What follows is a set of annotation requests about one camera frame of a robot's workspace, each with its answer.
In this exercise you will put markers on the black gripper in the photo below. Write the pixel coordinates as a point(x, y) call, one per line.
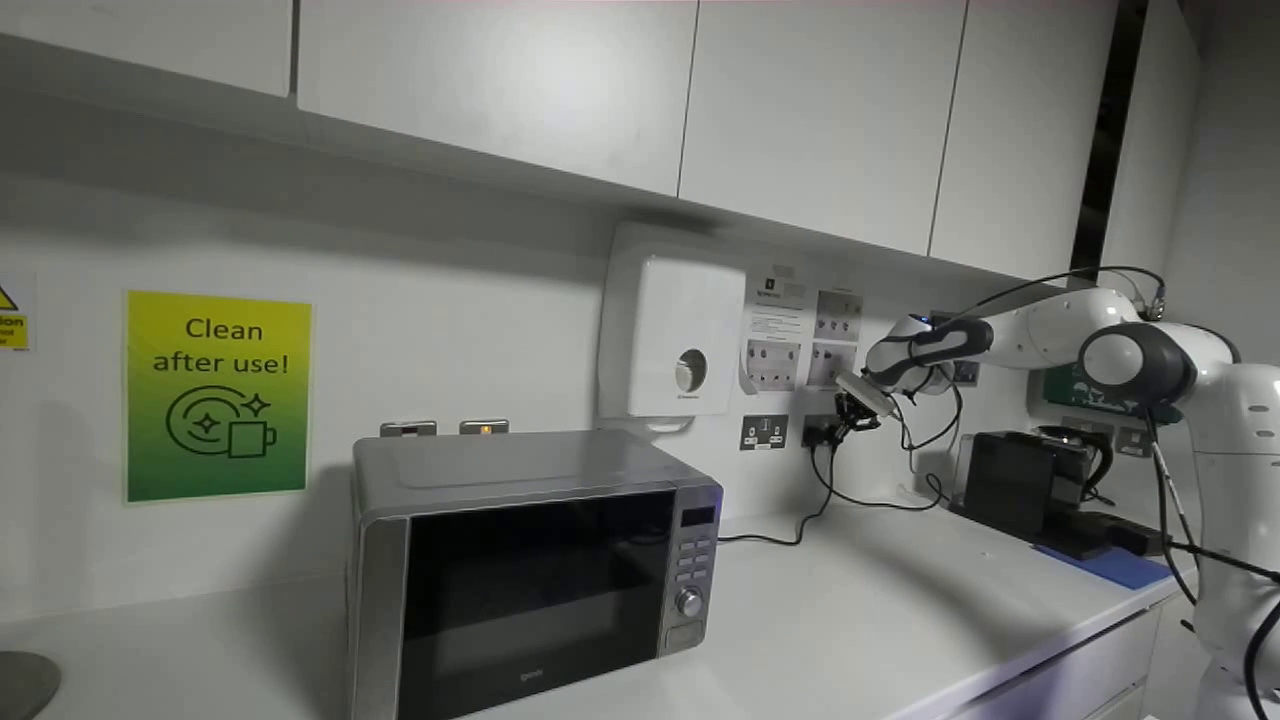
point(889, 389)

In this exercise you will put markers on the dark round plate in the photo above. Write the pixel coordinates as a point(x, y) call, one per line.
point(26, 682)

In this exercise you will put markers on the black coffee machine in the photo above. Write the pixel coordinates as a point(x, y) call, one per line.
point(1012, 483)

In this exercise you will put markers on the blue cloth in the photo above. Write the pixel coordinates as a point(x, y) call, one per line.
point(1102, 567)

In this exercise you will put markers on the yellow warning sticker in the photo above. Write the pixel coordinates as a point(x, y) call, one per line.
point(14, 322)

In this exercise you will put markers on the instruction sheet with header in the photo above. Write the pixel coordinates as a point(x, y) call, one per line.
point(776, 333)

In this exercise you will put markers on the empty steel double socket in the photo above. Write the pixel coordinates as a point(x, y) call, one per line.
point(764, 433)

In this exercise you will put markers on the grey square wall plate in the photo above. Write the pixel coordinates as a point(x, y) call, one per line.
point(936, 477)

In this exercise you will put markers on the black mains plug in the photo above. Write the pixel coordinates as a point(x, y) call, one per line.
point(832, 440)
point(814, 440)

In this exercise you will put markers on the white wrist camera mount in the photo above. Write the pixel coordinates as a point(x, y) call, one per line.
point(863, 389)

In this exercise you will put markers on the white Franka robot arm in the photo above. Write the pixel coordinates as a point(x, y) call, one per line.
point(1064, 330)

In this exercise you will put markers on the small steel wall plate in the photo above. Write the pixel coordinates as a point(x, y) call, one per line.
point(1136, 440)

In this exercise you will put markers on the white paper towel dispenser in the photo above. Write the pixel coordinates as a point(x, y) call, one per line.
point(681, 340)

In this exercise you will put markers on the green clean after use sign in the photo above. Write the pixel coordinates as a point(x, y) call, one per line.
point(220, 398)

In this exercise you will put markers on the small dark wall label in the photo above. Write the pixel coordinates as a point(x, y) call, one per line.
point(967, 375)

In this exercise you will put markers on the silver microwave oven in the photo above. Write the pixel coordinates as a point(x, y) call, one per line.
point(532, 586)

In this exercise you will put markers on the steel double socket with plugs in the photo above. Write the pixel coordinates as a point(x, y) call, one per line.
point(814, 417)

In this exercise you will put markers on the white wall cabinet door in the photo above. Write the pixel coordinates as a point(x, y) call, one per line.
point(507, 80)
point(147, 32)
point(1148, 120)
point(1020, 126)
point(822, 113)

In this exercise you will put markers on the instruction sheet with photos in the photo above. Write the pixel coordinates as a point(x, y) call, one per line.
point(832, 327)

